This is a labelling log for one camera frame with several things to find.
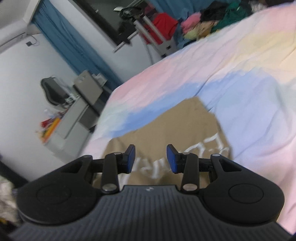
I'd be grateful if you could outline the tan beige garment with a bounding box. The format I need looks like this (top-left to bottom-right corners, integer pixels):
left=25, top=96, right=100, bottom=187
left=92, top=96, right=233, bottom=189

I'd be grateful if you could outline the white drawer dresser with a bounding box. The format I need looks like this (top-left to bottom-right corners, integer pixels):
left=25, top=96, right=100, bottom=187
left=44, top=97, right=98, bottom=163

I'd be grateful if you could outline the colourful clutter on dresser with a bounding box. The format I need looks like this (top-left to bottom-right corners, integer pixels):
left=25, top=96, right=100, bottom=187
left=35, top=108, right=68, bottom=144

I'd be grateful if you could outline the grey backed chair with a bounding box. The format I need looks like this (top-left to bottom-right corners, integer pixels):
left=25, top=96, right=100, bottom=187
left=73, top=70, right=112, bottom=115

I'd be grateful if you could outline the black bag on dresser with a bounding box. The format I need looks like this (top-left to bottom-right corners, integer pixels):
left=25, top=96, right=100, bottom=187
left=41, top=77, right=69, bottom=106

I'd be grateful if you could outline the pastel multicolour bed sheet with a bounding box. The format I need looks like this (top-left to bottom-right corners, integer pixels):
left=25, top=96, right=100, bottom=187
left=83, top=3, right=295, bottom=233

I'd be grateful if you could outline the yellow beige garment in pile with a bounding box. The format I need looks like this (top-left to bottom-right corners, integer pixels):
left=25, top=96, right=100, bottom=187
left=184, top=21, right=219, bottom=41

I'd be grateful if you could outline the red garment on rack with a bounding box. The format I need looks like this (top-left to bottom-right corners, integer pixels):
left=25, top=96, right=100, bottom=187
left=144, top=13, right=178, bottom=45

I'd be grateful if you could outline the pink garment in pile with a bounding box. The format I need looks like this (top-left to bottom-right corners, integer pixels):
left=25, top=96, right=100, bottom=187
left=181, top=12, right=202, bottom=34

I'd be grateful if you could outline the dark glass window door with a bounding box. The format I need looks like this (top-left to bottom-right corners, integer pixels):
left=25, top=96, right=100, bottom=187
left=74, top=0, right=147, bottom=45

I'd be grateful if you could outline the blue curtain left panel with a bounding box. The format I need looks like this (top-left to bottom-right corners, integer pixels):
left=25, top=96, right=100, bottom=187
left=32, top=1, right=122, bottom=90

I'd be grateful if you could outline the blue curtain panel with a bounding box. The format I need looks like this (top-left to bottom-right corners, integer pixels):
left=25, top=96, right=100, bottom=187
left=149, top=0, right=213, bottom=13
left=32, top=1, right=122, bottom=90

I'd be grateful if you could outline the black garment in pile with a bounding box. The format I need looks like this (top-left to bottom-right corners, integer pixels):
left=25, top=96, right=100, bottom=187
left=200, top=1, right=229, bottom=22

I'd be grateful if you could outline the blue curtain right panel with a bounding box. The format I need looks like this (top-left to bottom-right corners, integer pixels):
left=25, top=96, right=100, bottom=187
left=149, top=0, right=213, bottom=13

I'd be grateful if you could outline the green garment in pile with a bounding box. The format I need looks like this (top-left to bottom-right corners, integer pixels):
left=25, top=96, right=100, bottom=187
left=211, top=1, right=252, bottom=33

